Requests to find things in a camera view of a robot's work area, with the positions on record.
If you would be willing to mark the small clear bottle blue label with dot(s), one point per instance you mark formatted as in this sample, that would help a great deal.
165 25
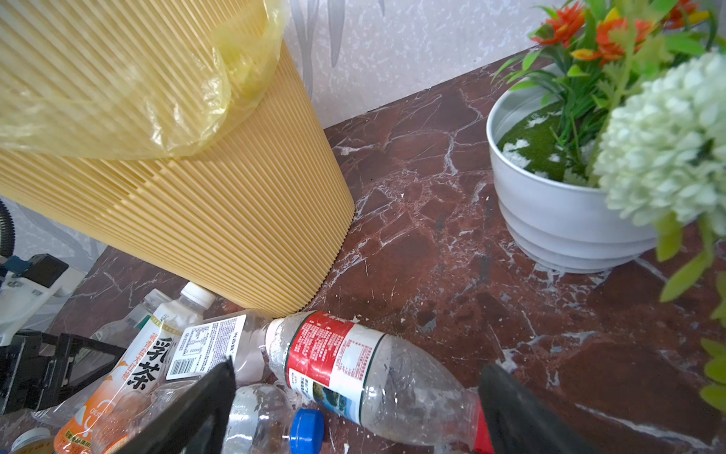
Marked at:
263 419

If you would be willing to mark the yellow plastic bin liner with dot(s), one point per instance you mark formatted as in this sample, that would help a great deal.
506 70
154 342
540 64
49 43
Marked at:
133 80

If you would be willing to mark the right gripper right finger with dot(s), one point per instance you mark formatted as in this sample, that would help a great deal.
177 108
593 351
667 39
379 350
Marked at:
513 420

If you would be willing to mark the clear bottle white green label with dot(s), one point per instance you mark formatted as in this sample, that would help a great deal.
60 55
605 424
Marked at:
119 333

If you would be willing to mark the yellow slatted waste bin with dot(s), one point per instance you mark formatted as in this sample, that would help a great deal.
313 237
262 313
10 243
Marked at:
258 217

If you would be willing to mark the square clear bottle white label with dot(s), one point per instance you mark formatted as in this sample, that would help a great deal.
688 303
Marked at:
239 337

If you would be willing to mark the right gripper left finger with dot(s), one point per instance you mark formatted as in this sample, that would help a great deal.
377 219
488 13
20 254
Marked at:
196 422

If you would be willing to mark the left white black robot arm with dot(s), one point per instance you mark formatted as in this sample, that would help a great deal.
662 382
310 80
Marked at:
27 285

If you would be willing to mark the yellow red label tea bottle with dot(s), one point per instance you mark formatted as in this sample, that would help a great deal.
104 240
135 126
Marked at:
34 441

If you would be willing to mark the clear bottle red white label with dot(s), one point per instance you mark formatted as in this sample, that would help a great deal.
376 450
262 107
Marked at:
378 381

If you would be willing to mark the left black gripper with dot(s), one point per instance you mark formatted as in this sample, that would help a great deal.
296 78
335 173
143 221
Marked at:
37 368

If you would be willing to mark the orange white milk tea bottle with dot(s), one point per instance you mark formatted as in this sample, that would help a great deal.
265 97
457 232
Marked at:
140 368

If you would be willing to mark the white pot artificial flowers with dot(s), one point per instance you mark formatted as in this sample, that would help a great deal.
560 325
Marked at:
610 139

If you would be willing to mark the clear bottle orange label cap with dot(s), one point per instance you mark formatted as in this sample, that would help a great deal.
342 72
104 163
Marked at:
114 429

